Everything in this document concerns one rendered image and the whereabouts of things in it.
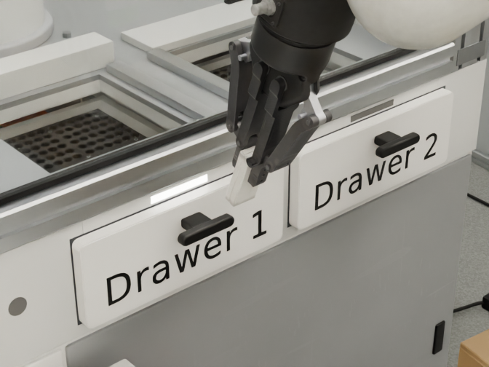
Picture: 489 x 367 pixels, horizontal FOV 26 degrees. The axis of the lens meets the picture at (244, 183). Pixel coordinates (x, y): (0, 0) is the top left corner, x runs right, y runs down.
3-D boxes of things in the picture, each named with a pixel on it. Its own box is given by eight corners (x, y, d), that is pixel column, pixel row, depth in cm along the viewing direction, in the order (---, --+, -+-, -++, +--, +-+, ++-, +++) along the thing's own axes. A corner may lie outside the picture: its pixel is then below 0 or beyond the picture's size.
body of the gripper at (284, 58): (239, -2, 94) (217, 77, 100) (300, 56, 90) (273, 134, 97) (300, -20, 98) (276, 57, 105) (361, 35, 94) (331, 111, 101)
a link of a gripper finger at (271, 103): (302, 64, 99) (311, 73, 98) (273, 151, 107) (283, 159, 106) (271, 75, 97) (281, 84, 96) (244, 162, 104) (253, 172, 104)
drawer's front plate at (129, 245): (282, 239, 133) (284, 161, 127) (87, 331, 116) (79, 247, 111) (273, 233, 134) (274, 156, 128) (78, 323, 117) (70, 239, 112)
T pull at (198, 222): (235, 225, 120) (235, 215, 120) (183, 248, 116) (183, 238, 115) (215, 212, 123) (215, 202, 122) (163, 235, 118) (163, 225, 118)
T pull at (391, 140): (420, 142, 138) (421, 132, 137) (380, 160, 134) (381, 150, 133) (399, 132, 140) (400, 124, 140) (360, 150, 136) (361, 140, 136)
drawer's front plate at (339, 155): (447, 161, 150) (454, 90, 145) (297, 231, 134) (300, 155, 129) (437, 156, 152) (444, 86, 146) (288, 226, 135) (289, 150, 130)
